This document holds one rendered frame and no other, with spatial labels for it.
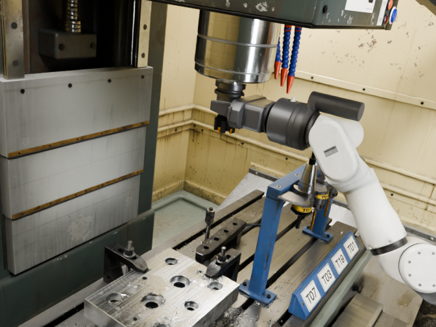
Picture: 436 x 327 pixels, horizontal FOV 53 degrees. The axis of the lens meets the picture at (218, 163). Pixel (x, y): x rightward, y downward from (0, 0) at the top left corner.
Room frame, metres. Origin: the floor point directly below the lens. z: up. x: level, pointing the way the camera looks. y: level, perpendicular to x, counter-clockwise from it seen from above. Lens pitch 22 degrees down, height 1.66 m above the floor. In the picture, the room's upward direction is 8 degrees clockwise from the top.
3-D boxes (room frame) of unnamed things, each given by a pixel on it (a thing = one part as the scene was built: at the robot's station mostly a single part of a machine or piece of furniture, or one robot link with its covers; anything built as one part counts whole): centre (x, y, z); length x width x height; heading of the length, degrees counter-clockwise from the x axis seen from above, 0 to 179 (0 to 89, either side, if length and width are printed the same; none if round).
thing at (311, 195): (1.01, -0.23, 1.21); 0.06 x 0.06 x 0.03
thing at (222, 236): (1.17, -0.04, 0.93); 0.26 x 0.05 x 0.06; 153
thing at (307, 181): (1.01, -0.23, 1.26); 0.04 x 0.04 x 0.07
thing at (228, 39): (0.89, 0.00, 1.56); 0.16 x 0.16 x 0.12
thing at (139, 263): (0.94, 0.20, 0.97); 0.13 x 0.03 x 0.15; 58
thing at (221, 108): (0.86, 0.01, 1.44); 0.06 x 0.02 x 0.03; 58
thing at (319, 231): (1.37, -0.38, 1.05); 0.10 x 0.05 x 0.30; 58
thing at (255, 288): (0.99, -0.15, 1.05); 0.10 x 0.05 x 0.30; 58
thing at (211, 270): (0.97, -0.05, 0.97); 0.13 x 0.03 x 0.15; 148
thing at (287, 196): (0.96, -0.20, 1.21); 0.07 x 0.05 x 0.01; 58
